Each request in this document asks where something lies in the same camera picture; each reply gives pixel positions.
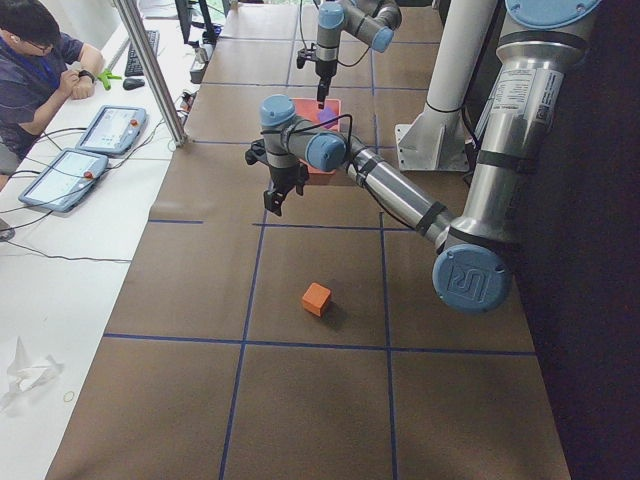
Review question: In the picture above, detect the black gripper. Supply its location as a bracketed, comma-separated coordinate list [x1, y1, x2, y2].
[263, 162, 309, 216]
[316, 59, 336, 109]

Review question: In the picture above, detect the purple foam block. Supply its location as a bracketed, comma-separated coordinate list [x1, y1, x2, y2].
[316, 106, 339, 129]

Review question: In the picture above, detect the orange foam block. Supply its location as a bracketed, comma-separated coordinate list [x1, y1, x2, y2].
[301, 282, 332, 317]

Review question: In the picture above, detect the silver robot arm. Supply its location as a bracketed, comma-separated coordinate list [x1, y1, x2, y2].
[310, 1, 402, 109]
[245, 1, 599, 313]

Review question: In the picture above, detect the pink plastic bin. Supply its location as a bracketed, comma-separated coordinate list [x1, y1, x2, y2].
[291, 97, 344, 186]

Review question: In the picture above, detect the white mounting pillar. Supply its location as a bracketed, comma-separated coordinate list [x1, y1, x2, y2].
[395, 0, 497, 172]

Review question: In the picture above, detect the metal cup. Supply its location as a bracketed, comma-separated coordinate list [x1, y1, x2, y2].
[195, 44, 213, 64]

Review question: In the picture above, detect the black computer mouse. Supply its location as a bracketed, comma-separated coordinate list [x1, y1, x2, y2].
[122, 77, 145, 91]

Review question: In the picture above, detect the black keyboard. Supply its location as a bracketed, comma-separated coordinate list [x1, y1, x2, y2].
[123, 29, 161, 78]

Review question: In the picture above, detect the far teach pendant tablet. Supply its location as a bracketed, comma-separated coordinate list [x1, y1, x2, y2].
[76, 105, 147, 156]

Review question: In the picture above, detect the teach pendant tablet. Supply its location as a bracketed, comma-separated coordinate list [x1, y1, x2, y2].
[76, 105, 147, 156]
[18, 148, 109, 213]

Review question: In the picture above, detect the near teach pendant tablet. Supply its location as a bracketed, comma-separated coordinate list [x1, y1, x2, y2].
[18, 148, 109, 213]

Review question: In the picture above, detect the seated person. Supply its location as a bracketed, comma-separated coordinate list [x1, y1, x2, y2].
[1, 1, 104, 176]

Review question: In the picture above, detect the crumpled white paper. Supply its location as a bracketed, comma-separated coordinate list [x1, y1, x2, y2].
[1, 337, 64, 411]

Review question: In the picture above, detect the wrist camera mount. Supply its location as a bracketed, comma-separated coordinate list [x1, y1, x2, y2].
[244, 139, 269, 165]
[296, 44, 317, 69]

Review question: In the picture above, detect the aluminium frame post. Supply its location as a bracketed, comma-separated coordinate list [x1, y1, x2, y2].
[114, 0, 187, 147]

